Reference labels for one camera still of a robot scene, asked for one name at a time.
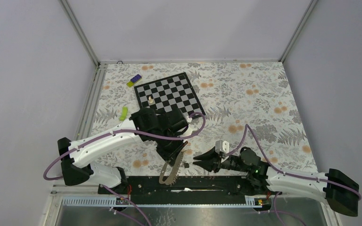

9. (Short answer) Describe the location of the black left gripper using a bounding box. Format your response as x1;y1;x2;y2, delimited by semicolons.
156;129;189;167

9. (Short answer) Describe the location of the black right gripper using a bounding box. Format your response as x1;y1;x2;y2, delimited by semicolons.
193;145;249;173

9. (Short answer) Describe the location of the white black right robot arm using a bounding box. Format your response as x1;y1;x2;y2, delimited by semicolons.
193;147;359;217

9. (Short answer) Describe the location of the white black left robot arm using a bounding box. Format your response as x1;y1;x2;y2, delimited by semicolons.
58;108;192;194

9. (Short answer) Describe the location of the black grey chessboard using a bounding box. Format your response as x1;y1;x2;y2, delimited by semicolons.
134;73;206;117

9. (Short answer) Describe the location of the green arch toy block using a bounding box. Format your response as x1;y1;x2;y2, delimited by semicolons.
119;106;128;121

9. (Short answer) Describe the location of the floral table mat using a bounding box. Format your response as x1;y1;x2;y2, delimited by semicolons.
90;62;317;177

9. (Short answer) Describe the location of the purple yellow toy brick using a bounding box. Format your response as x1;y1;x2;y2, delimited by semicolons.
127;74;142;87

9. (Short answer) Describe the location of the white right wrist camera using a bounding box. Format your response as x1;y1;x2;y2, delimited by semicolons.
215;140;230;155

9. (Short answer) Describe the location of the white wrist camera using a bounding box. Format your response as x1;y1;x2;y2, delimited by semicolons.
215;140;230;155
180;117;200;137

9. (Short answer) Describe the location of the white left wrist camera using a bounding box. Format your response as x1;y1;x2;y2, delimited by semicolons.
180;117;200;137

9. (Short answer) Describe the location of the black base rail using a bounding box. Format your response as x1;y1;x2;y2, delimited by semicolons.
113;176;267;205

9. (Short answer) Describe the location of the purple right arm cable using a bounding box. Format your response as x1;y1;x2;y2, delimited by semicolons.
224;124;362;201

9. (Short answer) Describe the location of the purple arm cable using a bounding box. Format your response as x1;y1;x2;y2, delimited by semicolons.
43;112;206;182
224;124;362;201

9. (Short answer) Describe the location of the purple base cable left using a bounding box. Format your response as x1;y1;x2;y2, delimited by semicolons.
101;186;152;226

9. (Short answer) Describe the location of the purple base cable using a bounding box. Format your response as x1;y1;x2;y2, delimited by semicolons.
255;190;306;226
101;186;152;226

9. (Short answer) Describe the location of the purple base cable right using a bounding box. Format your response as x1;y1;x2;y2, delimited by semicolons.
255;190;306;226

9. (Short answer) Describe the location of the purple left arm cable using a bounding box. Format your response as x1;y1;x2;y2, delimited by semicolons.
43;112;206;182

